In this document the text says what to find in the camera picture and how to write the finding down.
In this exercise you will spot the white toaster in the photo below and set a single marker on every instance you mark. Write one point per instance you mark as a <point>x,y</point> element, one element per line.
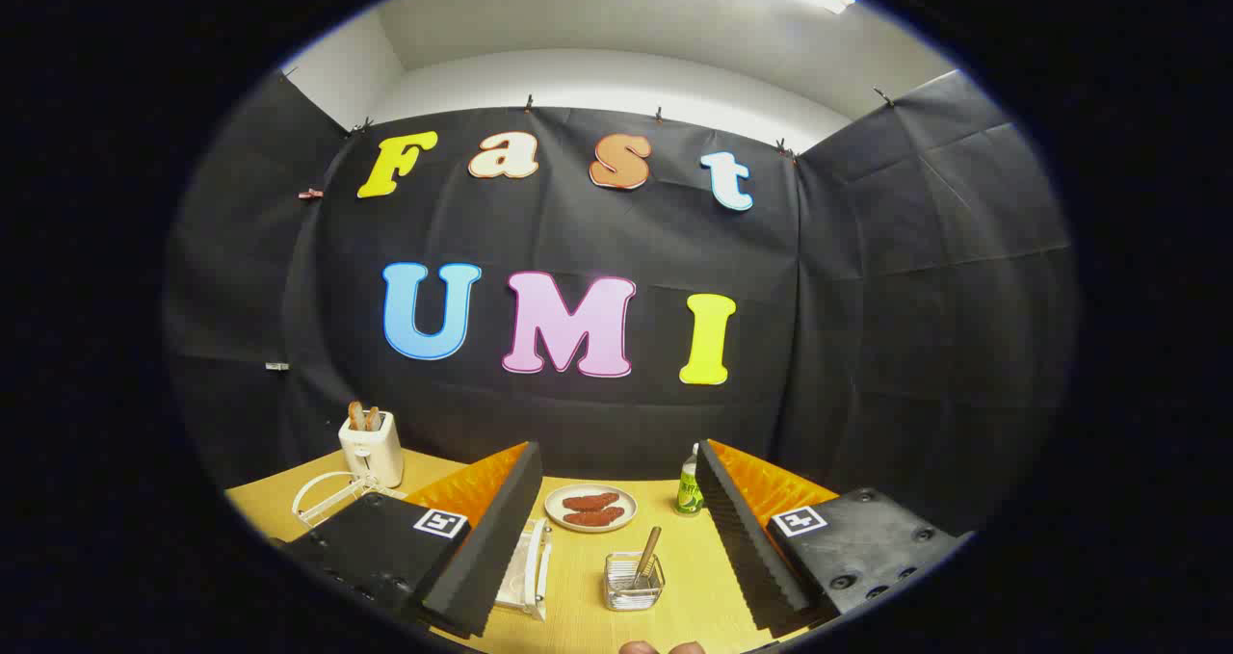
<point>371,457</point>

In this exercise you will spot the black backdrop cloth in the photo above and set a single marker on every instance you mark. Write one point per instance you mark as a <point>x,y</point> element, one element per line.
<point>597,423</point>

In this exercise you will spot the toast slice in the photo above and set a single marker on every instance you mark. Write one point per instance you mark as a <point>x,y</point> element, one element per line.
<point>356,415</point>
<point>373,418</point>

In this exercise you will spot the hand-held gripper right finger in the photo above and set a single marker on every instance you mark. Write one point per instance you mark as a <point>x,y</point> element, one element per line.
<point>742,548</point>

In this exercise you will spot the white round plate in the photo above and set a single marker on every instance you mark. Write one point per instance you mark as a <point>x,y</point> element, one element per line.
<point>557,510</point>

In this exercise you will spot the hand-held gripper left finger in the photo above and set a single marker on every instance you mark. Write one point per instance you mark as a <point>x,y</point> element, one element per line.
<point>491,548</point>

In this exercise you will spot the green label drink bottle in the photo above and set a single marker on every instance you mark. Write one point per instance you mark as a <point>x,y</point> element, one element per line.
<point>688,490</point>

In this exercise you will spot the brown meat piece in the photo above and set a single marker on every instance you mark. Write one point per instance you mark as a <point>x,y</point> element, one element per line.
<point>592,517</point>
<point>590,502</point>

